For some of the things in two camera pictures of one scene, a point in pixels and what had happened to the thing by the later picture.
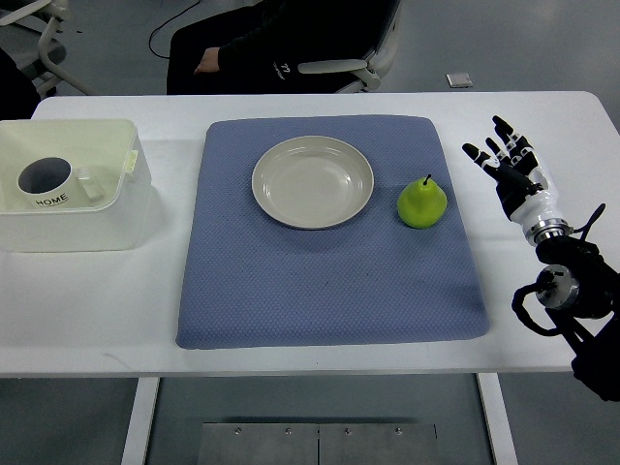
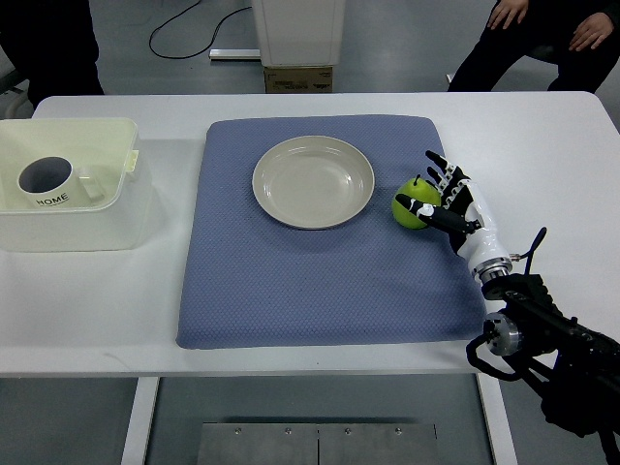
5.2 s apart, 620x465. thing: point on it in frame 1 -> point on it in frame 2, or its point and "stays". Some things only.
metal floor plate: (318, 444) stays
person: (19, 98) -> (54, 46)
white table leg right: (496, 417) stays
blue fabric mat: (252, 282) stays
